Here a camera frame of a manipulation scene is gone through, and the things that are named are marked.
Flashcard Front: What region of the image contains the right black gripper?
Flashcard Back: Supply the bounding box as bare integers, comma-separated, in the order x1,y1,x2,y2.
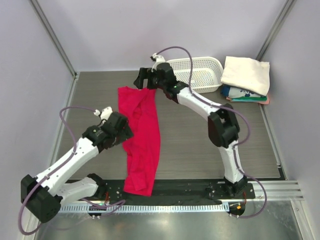
134,67,167,90

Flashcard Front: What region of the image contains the red t-shirt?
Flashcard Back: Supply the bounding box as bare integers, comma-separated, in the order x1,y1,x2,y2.
118,86,161,197

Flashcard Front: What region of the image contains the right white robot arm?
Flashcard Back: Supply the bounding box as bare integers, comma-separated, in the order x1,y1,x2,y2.
133,62,248,198

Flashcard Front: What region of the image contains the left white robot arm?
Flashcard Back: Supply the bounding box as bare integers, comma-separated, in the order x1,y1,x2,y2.
20,107,133,223

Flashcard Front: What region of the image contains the white plastic basket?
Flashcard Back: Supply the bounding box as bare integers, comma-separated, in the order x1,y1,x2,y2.
167,56,224,94

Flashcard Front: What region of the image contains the folded blue white t-shirt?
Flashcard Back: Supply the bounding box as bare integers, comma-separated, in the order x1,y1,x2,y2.
220,85,265,99

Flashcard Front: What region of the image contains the folded green t-shirt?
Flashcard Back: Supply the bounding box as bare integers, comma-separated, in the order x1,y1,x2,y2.
231,96,269,102

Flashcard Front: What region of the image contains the folded cream t-shirt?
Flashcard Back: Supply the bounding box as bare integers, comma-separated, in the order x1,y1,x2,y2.
220,56,271,96

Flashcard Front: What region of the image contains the folded pink t-shirt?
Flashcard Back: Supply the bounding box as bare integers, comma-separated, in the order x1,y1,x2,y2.
226,96,270,105

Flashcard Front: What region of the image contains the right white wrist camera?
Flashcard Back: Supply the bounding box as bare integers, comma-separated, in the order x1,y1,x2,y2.
150,53,166,72

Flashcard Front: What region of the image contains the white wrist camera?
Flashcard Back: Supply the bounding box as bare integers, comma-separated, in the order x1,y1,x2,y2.
150,53,166,72
93,106,113,121

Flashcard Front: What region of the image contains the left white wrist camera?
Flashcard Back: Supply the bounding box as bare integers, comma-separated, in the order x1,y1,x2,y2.
93,106,113,121

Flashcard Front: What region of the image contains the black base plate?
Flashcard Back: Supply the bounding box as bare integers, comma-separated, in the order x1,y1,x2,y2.
106,179,256,201

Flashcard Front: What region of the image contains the white slotted cable duct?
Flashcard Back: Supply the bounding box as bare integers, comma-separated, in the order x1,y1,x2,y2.
59,202,229,214

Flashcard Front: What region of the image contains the aluminium rail profile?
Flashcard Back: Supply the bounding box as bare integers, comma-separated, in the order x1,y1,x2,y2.
251,180,305,201

